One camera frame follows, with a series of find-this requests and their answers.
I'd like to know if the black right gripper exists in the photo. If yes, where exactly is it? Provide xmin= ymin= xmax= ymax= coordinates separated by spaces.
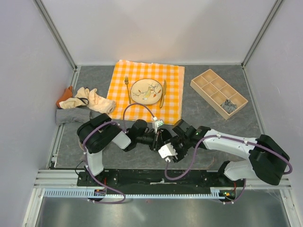
xmin=163 ymin=135 xmax=191 ymax=163

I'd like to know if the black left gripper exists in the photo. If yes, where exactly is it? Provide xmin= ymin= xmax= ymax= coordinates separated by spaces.
xmin=136 ymin=130 xmax=163 ymax=152

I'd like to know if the grey striped underwear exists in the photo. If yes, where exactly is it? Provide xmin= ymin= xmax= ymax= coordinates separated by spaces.
xmin=220 ymin=99 xmax=238 ymax=114

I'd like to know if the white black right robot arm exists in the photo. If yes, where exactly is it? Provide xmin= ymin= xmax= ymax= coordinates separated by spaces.
xmin=158 ymin=120 xmax=293 ymax=186

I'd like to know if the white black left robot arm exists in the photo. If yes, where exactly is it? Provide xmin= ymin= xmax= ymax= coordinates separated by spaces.
xmin=77 ymin=113 xmax=172 ymax=186

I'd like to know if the gold table knife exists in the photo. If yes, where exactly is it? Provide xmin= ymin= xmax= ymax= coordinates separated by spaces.
xmin=160 ymin=80 xmax=167 ymax=108

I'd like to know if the bird pattern ceramic plate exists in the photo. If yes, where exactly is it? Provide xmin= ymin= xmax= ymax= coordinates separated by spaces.
xmin=130 ymin=79 xmax=162 ymax=105

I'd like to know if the orange checkered tablecloth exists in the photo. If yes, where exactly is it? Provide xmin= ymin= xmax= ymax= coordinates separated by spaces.
xmin=107 ymin=60 xmax=185 ymax=124

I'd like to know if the wooden compartment tray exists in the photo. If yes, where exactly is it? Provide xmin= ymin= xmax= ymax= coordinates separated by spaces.
xmin=190 ymin=69 xmax=248 ymax=120

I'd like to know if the gold fork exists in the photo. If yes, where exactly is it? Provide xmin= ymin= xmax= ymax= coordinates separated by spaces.
xmin=124 ymin=76 xmax=132 ymax=104

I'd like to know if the cream cloth garment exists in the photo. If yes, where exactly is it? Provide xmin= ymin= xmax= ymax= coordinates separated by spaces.
xmin=59 ymin=87 xmax=116 ymax=114

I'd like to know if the grey striped garment pile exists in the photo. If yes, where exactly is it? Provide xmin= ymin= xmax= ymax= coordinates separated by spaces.
xmin=55 ymin=108 xmax=91 ymax=125

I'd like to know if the orange cloth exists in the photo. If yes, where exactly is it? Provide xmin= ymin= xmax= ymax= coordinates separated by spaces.
xmin=56 ymin=86 xmax=73 ymax=108

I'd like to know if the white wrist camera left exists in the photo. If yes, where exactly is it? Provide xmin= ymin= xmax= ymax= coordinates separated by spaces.
xmin=152 ymin=117 xmax=164 ymax=133

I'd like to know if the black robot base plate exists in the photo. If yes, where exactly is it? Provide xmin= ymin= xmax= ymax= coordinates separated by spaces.
xmin=77 ymin=168 xmax=247 ymax=195

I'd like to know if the white cable duct strip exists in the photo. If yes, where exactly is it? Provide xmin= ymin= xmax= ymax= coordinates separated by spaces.
xmin=44 ymin=188 xmax=225 ymax=200

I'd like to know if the grey aluminium frame post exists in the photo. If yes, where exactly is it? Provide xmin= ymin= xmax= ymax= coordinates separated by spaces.
xmin=241 ymin=0 xmax=284 ymax=69

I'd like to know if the left aluminium frame post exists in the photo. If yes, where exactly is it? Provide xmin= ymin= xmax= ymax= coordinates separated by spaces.
xmin=33 ymin=0 xmax=78 ymax=71

